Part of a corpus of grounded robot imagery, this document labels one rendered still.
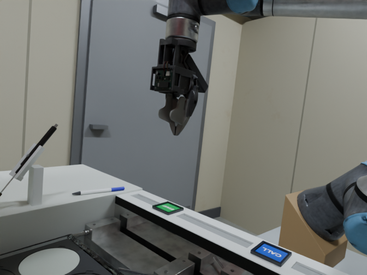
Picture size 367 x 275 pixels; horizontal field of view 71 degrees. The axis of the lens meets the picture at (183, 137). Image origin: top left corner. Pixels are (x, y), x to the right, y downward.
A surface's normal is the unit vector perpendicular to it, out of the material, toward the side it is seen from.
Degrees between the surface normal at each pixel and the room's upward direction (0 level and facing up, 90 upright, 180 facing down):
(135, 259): 0
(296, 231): 90
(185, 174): 90
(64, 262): 0
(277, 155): 90
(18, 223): 90
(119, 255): 0
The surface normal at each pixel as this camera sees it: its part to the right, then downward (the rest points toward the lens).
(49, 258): 0.11, -0.99
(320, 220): -0.47, -0.06
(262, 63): -0.75, -0.02
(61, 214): 0.76, 0.14
